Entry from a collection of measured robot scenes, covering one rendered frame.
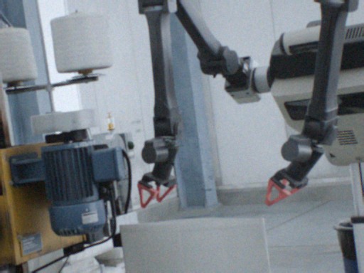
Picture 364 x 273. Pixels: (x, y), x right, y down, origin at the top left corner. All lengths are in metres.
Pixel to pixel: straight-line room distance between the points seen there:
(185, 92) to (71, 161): 9.03
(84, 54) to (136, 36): 8.50
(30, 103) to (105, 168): 6.35
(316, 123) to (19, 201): 0.83
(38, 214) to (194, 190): 8.98
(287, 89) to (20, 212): 0.96
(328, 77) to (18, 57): 0.90
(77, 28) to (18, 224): 0.56
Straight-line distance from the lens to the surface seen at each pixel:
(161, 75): 2.44
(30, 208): 2.36
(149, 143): 2.41
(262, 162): 11.10
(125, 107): 10.37
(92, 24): 2.36
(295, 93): 2.70
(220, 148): 11.33
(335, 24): 2.17
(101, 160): 2.23
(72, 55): 2.35
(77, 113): 2.21
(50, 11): 9.40
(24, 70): 2.52
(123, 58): 10.49
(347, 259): 4.64
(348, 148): 2.83
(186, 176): 11.33
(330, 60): 2.20
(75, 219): 2.23
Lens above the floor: 1.38
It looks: 3 degrees down
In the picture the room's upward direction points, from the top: 8 degrees counter-clockwise
